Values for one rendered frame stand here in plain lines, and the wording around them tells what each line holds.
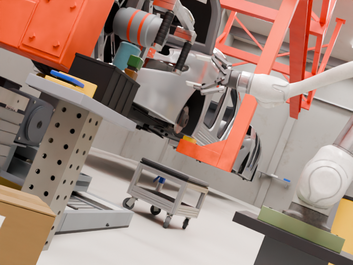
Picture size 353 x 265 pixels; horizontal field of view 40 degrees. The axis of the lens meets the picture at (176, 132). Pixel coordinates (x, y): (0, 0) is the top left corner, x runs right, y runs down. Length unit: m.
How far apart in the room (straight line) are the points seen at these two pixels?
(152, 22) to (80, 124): 0.77
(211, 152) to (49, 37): 4.21
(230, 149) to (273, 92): 3.60
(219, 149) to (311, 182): 3.93
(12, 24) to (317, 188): 1.14
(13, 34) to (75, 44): 0.20
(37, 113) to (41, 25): 0.35
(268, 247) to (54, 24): 1.11
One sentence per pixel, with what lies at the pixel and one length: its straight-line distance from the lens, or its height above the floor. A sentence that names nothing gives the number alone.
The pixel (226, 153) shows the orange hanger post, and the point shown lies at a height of 0.71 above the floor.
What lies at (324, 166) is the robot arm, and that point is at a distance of 1.72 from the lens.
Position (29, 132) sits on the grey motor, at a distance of 1.79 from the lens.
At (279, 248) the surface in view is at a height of 0.23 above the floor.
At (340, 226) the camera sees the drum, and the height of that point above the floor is 0.42.
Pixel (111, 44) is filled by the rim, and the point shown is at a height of 0.76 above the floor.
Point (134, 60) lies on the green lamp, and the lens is 1.63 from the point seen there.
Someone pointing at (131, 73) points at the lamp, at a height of 0.60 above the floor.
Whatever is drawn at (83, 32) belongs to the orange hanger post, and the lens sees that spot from 1.57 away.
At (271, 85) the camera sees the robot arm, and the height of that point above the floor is 0.82.
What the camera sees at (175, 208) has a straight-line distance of 2.85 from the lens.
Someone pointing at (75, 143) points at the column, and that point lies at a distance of 1.36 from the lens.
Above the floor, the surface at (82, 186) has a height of 0.12.
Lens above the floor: 0.37
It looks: 4 degrees up
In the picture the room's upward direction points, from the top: 22 degrees clockwise
